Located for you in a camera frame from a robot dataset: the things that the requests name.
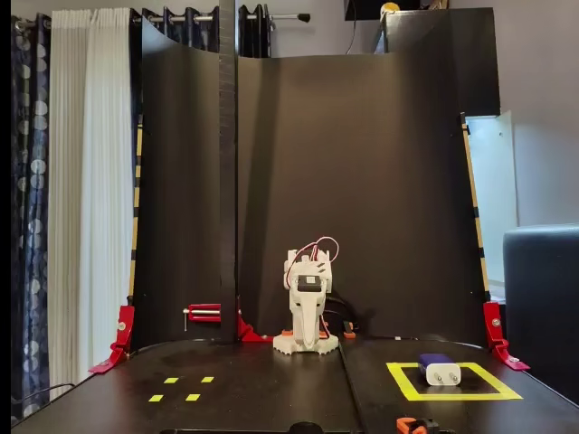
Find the black backdrop sheet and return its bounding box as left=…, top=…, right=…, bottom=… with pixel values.
left=130, top=6, right=501, bottom=349

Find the yellow tape square outline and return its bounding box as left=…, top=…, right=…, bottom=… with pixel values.
left=385, top=361, right=525, bottom=402

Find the red corner bracket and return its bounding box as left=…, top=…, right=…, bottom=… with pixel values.
left=88, top=306, right=136, bottom=375
left=481, top=300, right=531, bottom=373

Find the blue and white charger block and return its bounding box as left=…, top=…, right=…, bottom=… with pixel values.
left=416, top=352, right=462, bottom=388

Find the yellow black striped stick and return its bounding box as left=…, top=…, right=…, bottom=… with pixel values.
left=459, top=111, right=492, bottom=303
left=128, top=115, right=144, bottom=302

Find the dark blue patterned curtain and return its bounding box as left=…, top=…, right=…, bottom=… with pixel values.
left=11, top=13, right=51, bottom=421
left=128, top=4, right=272, bottom=58

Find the thin black cable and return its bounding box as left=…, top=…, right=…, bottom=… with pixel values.
left=11, top=382, right=76, bottom=406

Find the silver curtain rod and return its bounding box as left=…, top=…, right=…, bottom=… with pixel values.
left=144, top=12, right=311, bottom=24

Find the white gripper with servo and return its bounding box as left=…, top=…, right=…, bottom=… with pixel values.
left=289, top=269, right=327, bottom=353

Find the red white servo cable loop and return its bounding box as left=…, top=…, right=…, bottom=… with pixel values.
left=289, top=236, right=340, bottom=277

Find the white pleated curtain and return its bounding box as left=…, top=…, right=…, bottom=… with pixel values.
left=48, top=8, right=137, bottom=399

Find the red screw clamp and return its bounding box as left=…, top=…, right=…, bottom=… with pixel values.
left=183, top=303, right=223, bottom=332

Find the black upright pole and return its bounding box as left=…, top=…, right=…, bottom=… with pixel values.
left=218, top=0, right=240, bottom=343

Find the red pole base bracket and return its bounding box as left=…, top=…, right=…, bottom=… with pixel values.
left=234, top=296, right=275, bottom=344

